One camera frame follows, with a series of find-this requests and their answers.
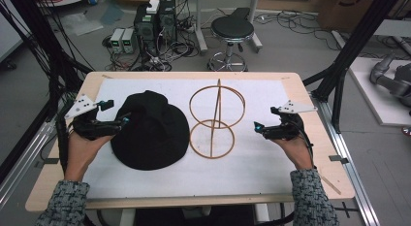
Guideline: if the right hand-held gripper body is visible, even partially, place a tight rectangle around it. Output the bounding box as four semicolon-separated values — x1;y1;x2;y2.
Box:
263;99;319;142

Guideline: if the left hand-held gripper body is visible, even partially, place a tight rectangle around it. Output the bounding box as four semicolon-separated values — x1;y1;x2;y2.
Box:
64;93;124;141

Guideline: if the black hat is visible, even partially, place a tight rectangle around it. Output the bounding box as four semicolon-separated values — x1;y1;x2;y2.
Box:
110;89;191;172

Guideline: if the wooden ring hat stand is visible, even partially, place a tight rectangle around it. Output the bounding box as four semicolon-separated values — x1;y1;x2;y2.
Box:
188;78;247;160

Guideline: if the person's right hand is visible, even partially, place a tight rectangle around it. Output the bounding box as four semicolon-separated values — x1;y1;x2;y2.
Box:
269;133;315;172

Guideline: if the person's left hand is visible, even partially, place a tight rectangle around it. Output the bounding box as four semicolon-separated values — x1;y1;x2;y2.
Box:
64;133;114;182

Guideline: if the white table mat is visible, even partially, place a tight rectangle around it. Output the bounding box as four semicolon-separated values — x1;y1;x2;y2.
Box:
82;77;303;200

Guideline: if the grey bench power supply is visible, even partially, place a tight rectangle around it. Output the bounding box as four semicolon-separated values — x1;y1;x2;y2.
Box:
121;27;138;54
110;27;126;54

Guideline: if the thin wooden stick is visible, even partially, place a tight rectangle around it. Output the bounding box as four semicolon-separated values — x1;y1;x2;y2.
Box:
319;175;342;196

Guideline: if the black computer tower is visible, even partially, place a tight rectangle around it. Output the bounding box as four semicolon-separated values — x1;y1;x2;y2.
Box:
133;2;160;57
157;0;178;44

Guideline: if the white platform board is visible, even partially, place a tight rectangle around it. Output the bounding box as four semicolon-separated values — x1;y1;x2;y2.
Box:
348;56;411;128

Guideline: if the black round stool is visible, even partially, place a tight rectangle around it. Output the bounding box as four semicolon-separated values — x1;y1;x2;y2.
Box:
207;15;257;73

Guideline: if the white box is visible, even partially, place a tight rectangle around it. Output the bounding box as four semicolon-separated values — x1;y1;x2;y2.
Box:
145;0;161;16

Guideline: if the brown cardboard box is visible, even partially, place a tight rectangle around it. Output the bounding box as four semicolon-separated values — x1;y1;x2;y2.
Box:
317;0;403;34

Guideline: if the right hand-held gripper cable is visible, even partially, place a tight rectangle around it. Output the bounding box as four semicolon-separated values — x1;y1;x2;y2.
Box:
290;119;317;170

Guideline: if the hand-held gripper cable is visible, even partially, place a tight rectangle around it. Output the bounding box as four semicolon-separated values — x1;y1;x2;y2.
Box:
55;117;72;176
290;119;317;170

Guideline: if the left hand-held gripper cable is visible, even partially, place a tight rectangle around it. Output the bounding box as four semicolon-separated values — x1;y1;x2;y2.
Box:
55;117;72;176

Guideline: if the tangle of floor cables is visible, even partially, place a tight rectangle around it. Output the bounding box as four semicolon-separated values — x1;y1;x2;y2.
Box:
101;31;202;73

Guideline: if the aluminium rail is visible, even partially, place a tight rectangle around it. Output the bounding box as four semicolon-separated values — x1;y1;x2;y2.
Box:
0;120;57;210
310;91;382;226

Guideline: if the black metal frame post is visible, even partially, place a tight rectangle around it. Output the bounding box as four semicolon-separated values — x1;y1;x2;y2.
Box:
0;0;95;185
302;0;405;134

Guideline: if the white desk frame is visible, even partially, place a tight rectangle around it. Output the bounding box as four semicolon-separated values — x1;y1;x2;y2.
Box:
193;0;264;56

